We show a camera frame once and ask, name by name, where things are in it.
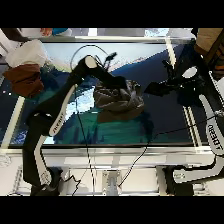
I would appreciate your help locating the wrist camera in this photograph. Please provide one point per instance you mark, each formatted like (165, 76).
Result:
(168, 69)
(111, 58)

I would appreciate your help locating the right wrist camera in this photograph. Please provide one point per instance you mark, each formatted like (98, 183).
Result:
(168, 69)

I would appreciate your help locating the grey shirt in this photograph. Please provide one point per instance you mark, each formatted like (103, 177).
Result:
(116, 101)

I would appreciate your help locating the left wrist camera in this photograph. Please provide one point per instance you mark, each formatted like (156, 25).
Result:
(111, 58)

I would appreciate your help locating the silver frame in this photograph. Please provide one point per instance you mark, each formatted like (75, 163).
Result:
(113, 151)

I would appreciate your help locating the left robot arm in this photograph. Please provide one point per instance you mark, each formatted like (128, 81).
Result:
(40, 133)

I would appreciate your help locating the dark striped garment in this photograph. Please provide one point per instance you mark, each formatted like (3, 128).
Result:
(218, 65)

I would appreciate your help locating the brown garment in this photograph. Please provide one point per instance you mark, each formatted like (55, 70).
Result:
(25, 80)

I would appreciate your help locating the white garment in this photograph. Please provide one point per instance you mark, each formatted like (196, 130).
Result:
(28, 53)

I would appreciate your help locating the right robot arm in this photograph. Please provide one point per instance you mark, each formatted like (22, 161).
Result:
(215, 138)

